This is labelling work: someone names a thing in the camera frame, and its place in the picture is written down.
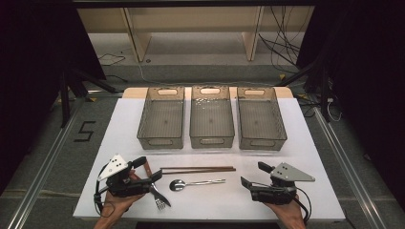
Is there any fork with wooden handle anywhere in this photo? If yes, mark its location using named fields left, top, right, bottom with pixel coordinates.
left=143, top=161, right=167, bottom=212

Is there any black floor cable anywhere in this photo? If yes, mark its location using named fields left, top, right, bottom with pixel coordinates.
left=97, top=52, right=128, bottom=84

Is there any aluminium floor rail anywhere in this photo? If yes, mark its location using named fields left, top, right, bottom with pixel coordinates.
left=6, top=98, right=85, bottom=229
left=313, top=106, right=388, bottom=229

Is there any silver metal spoon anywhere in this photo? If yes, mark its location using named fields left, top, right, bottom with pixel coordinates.
left=169, top=178, right=227, bottom=193

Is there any brown wooden chopstick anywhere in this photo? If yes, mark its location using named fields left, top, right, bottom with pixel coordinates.
left=161, top=167, right=237, bottom=176

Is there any black metal stand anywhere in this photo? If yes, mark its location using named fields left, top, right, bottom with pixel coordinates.
left=275, top=60, right=332, bottom=123
left=59, top=68, right=118, bottom=128

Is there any person's right hand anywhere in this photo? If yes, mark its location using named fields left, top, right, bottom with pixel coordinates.
left=266, top=194, right=308, bottom=229

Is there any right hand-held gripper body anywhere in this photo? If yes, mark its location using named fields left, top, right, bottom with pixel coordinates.
left=249, top=161, right=316, bottom=206

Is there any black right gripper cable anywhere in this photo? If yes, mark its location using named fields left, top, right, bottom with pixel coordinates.
left=294, top=186, right=313, bottom=225

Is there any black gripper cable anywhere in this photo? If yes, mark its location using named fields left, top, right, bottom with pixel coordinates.
left=94, top=163, right=111, bottom=219
left=294, top=186, right=313, bottom=225

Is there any white plug with cable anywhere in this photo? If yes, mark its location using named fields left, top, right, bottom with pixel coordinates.
left=327, top=96, right=342, bottom=122

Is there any white floor cable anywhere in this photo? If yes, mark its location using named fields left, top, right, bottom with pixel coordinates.
left=137, top=61, right=192, bottom=87

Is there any beige wooden furniture frame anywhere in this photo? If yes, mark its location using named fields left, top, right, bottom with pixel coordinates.
left=76, top=6, right=314, bottom=63

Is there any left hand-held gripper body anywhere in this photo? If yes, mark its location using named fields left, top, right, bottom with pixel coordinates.
left=96, top=154, right=153, bottom=198

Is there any black curtain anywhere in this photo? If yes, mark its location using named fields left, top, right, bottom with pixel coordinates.
left=0, top=0, right=108, bottom=195
left=295, top=0, right=405, bottom=208

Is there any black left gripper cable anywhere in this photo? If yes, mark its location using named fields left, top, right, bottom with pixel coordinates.
left=94, top=163, right=111, bottom=219

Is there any person's left hand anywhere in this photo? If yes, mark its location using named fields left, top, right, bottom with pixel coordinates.
left=98, top=170, right=146, bottom=223

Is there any clear grey plastic bin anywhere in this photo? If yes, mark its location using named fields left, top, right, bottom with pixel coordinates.
left=189, top=85, right=236, bottom=150
left=137, top=86, right=185, bottom=151
left=236, top=86, right=288, bottom=152

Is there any bundle of black cables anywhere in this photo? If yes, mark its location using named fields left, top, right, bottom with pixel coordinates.
left=258, top=6, right=303, bottom=70

